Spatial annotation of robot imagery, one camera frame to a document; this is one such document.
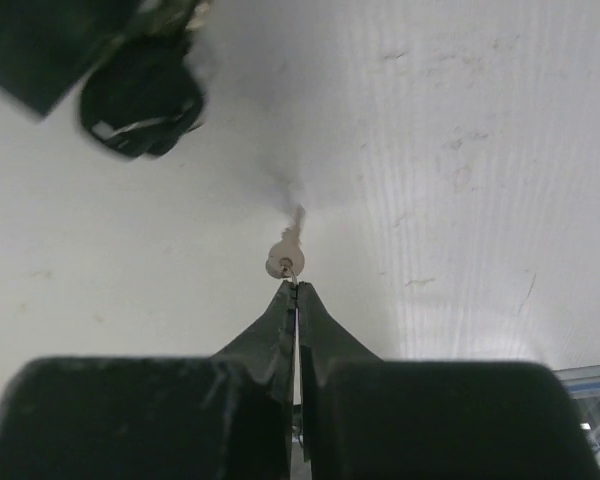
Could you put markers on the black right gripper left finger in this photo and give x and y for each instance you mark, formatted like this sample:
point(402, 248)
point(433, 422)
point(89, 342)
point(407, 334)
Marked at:
point(225, 416)

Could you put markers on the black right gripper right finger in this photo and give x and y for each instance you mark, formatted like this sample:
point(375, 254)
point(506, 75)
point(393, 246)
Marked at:
point(369, 418)

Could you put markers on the black-headed key bunch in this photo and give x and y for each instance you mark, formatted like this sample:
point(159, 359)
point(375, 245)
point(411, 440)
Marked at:
point(141, 100)

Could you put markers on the black Kaijing padlock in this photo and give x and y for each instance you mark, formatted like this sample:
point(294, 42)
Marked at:
point(47, 46)

